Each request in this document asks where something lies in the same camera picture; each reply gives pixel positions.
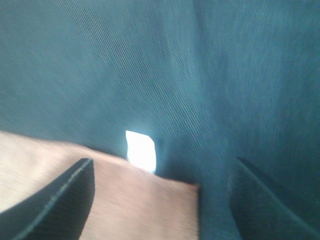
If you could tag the black fabric table cover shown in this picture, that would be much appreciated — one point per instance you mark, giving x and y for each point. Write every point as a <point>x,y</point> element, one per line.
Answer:
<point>208,80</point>

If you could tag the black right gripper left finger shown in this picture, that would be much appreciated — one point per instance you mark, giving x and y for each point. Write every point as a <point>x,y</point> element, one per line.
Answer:
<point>58,211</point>

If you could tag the brown microfibre towel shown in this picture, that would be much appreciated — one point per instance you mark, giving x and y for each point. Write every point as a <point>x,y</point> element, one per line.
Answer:
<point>129,203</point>

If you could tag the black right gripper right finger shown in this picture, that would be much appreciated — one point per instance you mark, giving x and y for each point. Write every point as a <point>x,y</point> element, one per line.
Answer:
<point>263,209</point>

